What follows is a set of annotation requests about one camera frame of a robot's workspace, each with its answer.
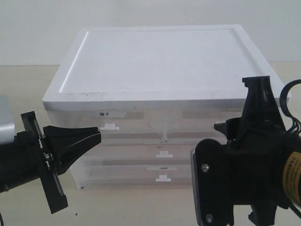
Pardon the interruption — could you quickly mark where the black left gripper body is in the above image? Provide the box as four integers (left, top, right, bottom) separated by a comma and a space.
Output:
14, 111, 68, 214

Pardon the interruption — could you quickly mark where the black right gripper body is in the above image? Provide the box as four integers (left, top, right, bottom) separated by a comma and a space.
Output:
227, 76, 286, 226

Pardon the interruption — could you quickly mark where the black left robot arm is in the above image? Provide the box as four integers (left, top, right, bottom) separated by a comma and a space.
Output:
0, 111, 102, 214

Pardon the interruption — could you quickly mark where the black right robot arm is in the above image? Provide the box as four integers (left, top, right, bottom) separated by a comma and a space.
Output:
214, 76, 301, 226

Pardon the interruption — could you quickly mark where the clear bottom drawer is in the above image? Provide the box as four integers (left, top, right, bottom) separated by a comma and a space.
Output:
71, 159, 192, 189

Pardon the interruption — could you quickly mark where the white plastic drawer cabinet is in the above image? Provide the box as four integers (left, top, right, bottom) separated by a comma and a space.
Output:
42, 24, 292, 190

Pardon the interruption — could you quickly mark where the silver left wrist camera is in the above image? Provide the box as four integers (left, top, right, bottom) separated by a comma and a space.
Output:
0, 95, 15, 145

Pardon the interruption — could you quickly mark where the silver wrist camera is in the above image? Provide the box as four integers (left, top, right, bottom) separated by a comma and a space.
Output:
0, 95, 15, 145
190, 138, 236, 226

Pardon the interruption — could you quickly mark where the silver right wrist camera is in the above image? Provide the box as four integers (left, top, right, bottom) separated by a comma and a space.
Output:
190, 138, 236, 226

